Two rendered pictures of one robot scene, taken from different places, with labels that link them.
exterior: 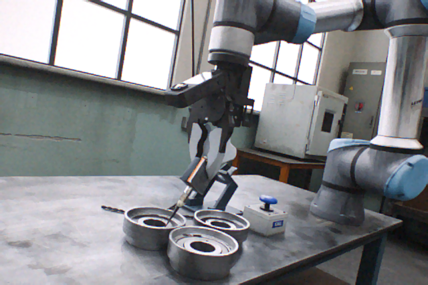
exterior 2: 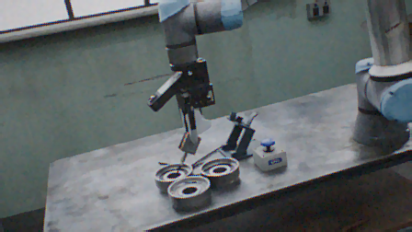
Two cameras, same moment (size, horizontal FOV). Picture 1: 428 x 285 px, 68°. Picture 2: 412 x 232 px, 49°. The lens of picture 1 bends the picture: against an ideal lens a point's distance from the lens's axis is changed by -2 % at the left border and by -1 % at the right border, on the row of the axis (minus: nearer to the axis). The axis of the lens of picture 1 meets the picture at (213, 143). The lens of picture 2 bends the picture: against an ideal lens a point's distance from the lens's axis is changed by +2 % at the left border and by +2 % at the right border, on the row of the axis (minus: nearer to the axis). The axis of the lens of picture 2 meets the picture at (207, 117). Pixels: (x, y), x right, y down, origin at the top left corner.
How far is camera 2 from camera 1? 0.76 m
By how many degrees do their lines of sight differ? 33
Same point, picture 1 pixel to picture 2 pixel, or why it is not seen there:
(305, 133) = not seen: outside the picture
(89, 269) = (130, 209)
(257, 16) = (188, 32)
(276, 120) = not seen: outside the picture
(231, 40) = (174, 57)
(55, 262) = (116, 206)
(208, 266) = (183, 203)
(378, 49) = not seen: outside the picture
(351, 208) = (380, 130)
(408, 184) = (397, 110)
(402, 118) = (381, 47)
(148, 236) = (164, 186)
